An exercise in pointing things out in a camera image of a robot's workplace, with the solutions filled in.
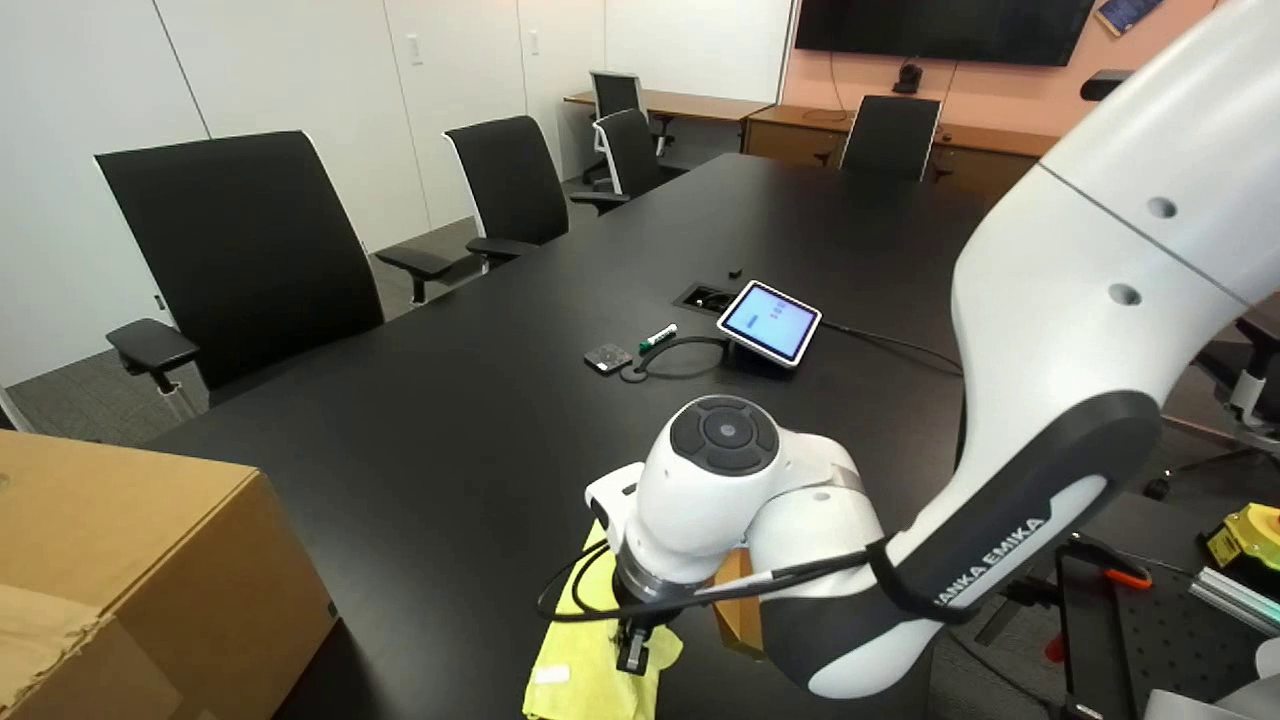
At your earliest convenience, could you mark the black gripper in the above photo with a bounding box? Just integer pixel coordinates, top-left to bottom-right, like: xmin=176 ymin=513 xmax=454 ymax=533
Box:
xmin=610 ymin=614 xmax=660 ymax=681

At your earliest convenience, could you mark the silver metal bar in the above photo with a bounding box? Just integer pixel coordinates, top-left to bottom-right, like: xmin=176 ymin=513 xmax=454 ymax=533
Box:
xmin=1187 ymin=562 xmax=1280 ymax=640

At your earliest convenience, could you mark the orange clamp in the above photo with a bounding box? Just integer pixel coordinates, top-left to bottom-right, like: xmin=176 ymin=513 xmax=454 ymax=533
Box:
xmin=1066 ymin=526 xmax=1159 ymax=598

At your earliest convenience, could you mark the black wall television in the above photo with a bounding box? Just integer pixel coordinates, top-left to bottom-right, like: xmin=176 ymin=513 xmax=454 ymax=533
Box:
xmin=793 ymin=0 xmax=1099 ymax=66

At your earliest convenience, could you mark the green marker pen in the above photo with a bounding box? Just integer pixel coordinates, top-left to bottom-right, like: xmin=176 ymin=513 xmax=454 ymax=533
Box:
xmin=637 ymin=319 xmax=686 ymax=358

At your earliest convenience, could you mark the black cable loop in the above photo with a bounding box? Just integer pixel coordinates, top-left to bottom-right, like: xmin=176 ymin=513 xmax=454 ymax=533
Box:
xmin=617 ymin=328 xmax=733 ymax=390

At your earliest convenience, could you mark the table power outlet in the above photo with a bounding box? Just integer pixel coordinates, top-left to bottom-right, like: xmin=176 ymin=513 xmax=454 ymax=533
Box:
xmin=686 ymin=280 xmax=738 ymax=319

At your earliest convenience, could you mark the yellow towel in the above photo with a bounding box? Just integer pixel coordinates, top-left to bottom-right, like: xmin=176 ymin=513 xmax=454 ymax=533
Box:
xmin=521 ymin=514 xmax=689 ymax=720

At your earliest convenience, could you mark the black metal stand frame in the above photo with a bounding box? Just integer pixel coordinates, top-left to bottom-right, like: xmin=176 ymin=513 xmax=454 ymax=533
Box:
xmin=1022 ymin=533 xmax=1152 ymax=720

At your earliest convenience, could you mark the black office chair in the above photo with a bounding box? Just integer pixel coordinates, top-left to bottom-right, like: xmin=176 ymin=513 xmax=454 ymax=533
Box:
xmin=93 ymin=129 xmax=393 ymax=409
xmin=373 ymin=113 xmax=581 ymax=305
xmin=572 ymin=104 xmax=689 ymax=219
xmin=835 ymin=92 xmax=946 ymax=183
xmin=583 ymin=66 xmax=648 ymax=129

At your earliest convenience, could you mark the brown cardboard box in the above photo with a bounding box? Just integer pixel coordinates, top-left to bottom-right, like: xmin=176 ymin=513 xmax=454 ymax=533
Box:
xmin=0 ymin=429 xmax=339 ymax=720

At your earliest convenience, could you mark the yellow object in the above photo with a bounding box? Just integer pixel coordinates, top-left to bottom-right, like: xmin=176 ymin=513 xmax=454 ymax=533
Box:
xmin=1205 ymin=501 xmax=1280 ymax=577

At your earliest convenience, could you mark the black remote control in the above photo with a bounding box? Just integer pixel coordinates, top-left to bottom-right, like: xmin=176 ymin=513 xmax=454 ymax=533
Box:
xmin=581 ymin=340 xmax=640 ymax=380

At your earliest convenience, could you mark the white tablet on stand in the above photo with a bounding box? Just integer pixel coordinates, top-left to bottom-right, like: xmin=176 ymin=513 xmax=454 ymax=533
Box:
xmin=712 ymin=277 xmax=829 ymax=376

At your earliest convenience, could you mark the wooden credenza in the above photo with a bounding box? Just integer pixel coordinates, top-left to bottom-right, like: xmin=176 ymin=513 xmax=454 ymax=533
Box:
xmin=565 ymin=85 xmax=1059 ymax=208

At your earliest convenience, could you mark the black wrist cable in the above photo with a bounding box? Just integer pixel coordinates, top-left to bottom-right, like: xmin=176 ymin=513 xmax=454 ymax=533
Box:
xmin=537 ymin=536 xmax=887 ymax=633

